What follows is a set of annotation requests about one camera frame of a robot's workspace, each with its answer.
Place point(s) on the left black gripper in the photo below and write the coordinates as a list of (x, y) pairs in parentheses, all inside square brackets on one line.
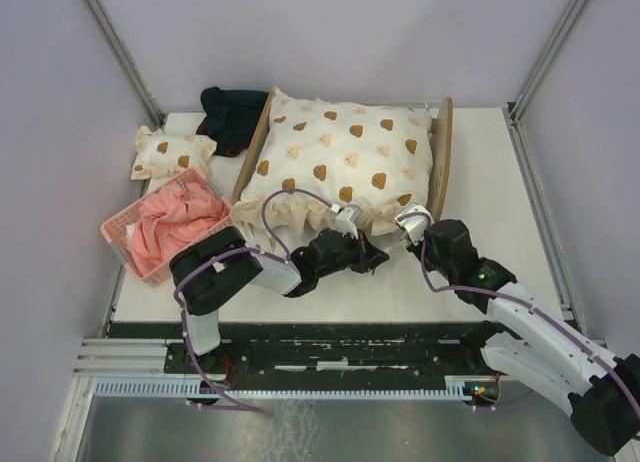
[(368, 254)]

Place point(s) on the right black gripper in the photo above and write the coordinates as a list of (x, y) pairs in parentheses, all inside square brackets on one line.
[(416, 250)]

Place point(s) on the large bear print cushion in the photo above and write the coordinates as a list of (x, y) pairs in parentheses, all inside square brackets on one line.
[(340, 167)]

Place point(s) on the wooden pet bed frame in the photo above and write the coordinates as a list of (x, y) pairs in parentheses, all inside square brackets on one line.
[(442, 157)]

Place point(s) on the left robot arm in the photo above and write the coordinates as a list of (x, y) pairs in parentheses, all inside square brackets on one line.
[(210, 273)]

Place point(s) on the dark navy garment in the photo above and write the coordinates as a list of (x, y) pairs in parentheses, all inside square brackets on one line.
[(231, 117)]

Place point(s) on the pink cloth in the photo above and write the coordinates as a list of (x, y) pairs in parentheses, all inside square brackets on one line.
[(170, 220)]

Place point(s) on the pink plastic basket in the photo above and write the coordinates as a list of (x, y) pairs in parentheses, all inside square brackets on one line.
[(114, 229)]

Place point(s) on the small bear print pillow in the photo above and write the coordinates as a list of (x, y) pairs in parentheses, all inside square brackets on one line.
[(161, 155)]

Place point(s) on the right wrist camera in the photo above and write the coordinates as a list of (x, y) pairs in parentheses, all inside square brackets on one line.
[(414, 220)]

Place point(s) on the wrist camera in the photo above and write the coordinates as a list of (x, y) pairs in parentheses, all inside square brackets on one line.
[(346, 219), (414, 220)]

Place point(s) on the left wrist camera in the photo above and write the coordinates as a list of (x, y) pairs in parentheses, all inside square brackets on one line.
[(346, 219)]

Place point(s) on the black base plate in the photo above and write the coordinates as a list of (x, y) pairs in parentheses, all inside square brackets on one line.
[(329, 380)]

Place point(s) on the left aluminium frame post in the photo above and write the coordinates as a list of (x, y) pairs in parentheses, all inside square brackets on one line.
[(125, 62)]

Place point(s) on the aluminium frame post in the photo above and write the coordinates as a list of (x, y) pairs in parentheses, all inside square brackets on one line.
[(563, 30), (125, 62)]

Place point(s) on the right aluminium frame post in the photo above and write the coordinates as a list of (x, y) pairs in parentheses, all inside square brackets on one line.
[(563, 30)]

